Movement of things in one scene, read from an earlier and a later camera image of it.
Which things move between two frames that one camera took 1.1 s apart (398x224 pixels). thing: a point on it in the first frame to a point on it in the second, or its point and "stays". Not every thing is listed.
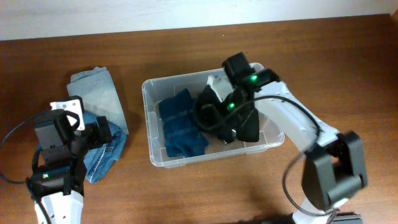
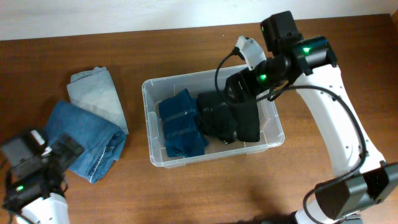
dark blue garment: [183, 135] stays
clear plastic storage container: [157, 90] stays
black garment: [249, 130] stays
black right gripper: [227, 113] to [249, 77]
